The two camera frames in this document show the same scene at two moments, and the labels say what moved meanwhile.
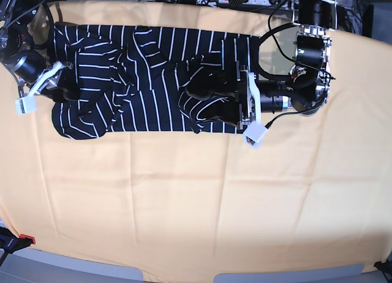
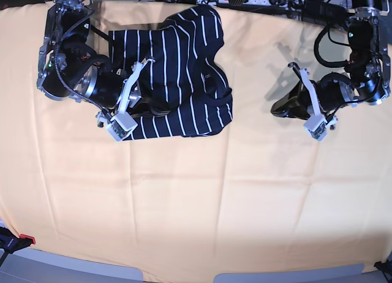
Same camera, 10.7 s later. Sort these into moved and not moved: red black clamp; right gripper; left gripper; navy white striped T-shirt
Moved: navy white striped T-shirt; left gripper; right gripper
Not moved: red black clamp
